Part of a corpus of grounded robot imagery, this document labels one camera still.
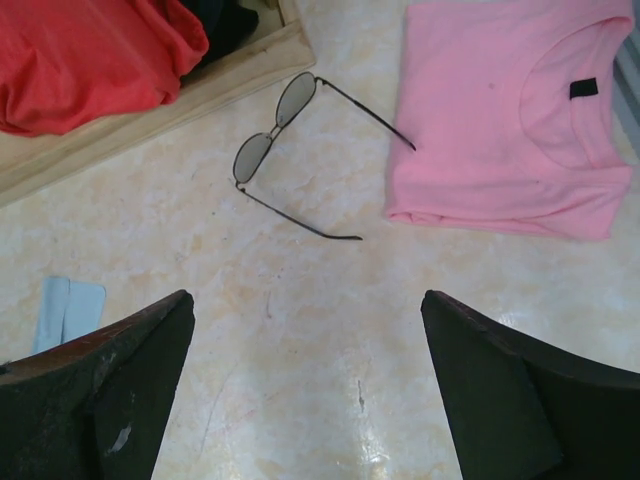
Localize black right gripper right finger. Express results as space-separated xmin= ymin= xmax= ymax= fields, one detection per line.
xmin=421 ymin=290 xmax=639 ymax=479

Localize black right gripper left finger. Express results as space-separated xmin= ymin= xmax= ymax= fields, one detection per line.
xmin=1 ymin=290 xmax=194 ymax=479

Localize light blue cleaning cloth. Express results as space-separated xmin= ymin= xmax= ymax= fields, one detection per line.
xmin=32 ymin=276 xmax=106 ymax=354

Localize folded pink t-shirt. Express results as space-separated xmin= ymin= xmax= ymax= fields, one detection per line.
xmin=386 ymin=1 xmax=635 ymax=241

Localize red tank top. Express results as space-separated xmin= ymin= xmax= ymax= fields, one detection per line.
xmin=1 ymin=1 xmax=209 ymax=137

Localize wooden clothes rack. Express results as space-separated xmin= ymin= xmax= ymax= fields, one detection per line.
xmin=1 ymin=0 xmax=316 ymax=206

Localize black maroon-trimmed tank top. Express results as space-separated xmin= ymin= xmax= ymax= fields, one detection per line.
xmin=181 ymin=0 xmax=259 ymax=71

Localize thin metal frame sunglasses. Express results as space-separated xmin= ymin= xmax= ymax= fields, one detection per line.
xmin=232 ymin=71 xmax=417 ymax=241

